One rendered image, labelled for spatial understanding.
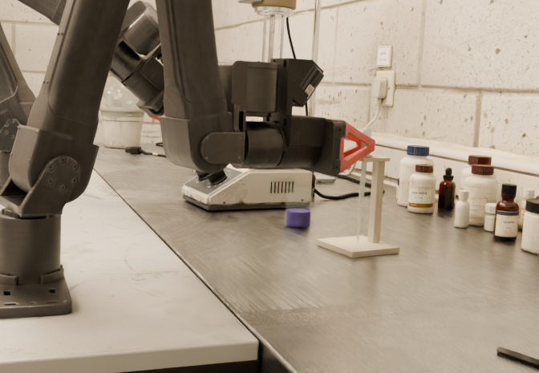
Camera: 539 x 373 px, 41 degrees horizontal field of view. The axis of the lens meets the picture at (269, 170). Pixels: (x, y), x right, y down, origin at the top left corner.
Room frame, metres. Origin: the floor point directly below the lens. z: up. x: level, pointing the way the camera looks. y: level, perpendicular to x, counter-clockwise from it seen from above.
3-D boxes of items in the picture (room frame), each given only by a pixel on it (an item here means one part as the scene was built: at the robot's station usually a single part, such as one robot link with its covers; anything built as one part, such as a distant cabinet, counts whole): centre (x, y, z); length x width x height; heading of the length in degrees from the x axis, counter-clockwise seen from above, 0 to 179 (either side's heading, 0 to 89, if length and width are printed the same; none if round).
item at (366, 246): (0.95, -0.12, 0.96); 0.08 x 0.08 x 0.13; 32
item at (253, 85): (0.84, 0.05, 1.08); 0.12 x 0.09 x 0.12; 126
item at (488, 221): (1.13, -0.37, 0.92); 0.04 x 0.04 x 0.04
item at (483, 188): (1.19, -0.35, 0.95); 0.06 x 0.06 x 0.10
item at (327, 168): (0.89, -0.03, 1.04); 0.10 x 0.07 x 0.07; 32
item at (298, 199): (1.09, -0.05, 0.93); 0.04 x 0.04 x 0.06
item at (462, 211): (1.15, -0.32, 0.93); 0.02 x 0.02 x 0.06
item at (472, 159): (1.26, -0.37, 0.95); 0.06 x 0.06 x 0.11
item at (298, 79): (0.89, -0.03, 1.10); 0.07 x 0.06 x 0.11; 31
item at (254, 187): (1.27, 0.03, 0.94); 0.22 x 0.13 x 0.08; 117
